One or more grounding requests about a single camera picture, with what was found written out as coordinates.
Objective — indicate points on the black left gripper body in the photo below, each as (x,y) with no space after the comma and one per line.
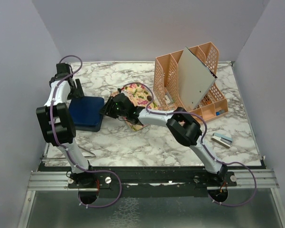
(73,88)

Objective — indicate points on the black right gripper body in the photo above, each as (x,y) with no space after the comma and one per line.
(115,112)

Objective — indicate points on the blue box lid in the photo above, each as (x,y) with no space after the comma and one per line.
(86,109)

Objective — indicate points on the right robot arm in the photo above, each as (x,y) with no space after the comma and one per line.
(184,128)

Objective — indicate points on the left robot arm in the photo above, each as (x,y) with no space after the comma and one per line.
(58,128)

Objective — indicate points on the floral serving tray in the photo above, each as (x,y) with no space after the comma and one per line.
(139,98)

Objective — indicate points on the peach plastic desk organizer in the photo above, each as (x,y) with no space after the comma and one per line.
(165,84)

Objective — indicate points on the grey board in organizer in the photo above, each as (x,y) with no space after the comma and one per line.
(194,79)

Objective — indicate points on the small blue cap item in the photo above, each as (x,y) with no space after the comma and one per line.
(219,112)

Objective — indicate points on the stapler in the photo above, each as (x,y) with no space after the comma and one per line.
(222,140)

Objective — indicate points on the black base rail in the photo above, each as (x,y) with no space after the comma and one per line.
(145,182)

